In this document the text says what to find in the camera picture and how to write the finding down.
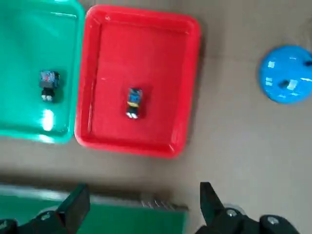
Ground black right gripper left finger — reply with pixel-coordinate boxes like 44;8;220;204
0;184;91;234

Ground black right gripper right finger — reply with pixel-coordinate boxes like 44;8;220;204
195;182;302;234

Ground green push-button part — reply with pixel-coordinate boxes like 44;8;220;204
39;70;61;102

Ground green conveyor belt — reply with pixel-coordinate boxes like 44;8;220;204
0;184;191;234

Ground blue desk lamp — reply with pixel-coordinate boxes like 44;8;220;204
258;45;312;105

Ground red plastic tray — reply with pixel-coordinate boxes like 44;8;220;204
74;4;202;159

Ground green plastic tray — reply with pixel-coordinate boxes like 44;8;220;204
0;0;85;144

